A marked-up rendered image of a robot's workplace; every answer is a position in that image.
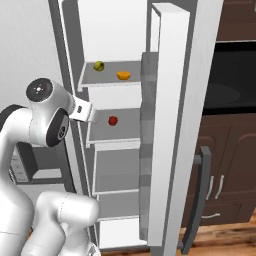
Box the grey door bin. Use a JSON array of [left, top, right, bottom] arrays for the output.
[[9, 142, 68, 185]]

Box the yellow-green round fruit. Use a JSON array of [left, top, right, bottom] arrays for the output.
[[93, 60, 105, 72]]

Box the white and grey fridge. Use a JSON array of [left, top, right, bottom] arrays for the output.
[[48, 0, 161, 253]]

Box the dark brown cupboard run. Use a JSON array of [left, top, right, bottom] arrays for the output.
[[181, 113, 256, 228]]

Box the black built-in oven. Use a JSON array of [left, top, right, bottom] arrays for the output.
[[202, 40, 256, 116]]

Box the white fridge drawer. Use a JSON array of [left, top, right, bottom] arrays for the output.
[[97, 215, 148, 250]]

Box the dark grey fridge door handle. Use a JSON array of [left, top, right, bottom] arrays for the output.
[[180, 145, 213, 256]]

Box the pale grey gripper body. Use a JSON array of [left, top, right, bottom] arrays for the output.
[[87, 108, 100, 124]]

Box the dark brown wall cupboard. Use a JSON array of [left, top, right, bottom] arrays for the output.
[[216, 0, 256, 43]]

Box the orange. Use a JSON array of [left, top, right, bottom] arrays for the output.
[[116, 70, 132, 81]]

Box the white fridge door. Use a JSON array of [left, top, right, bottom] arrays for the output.
[[138, 0, 225, 256]]

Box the grey fridge rack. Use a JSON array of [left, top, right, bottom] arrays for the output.
[[77, 60, 143, 92], [85, 107, 142, 148], [91, 147, 141, 197]]

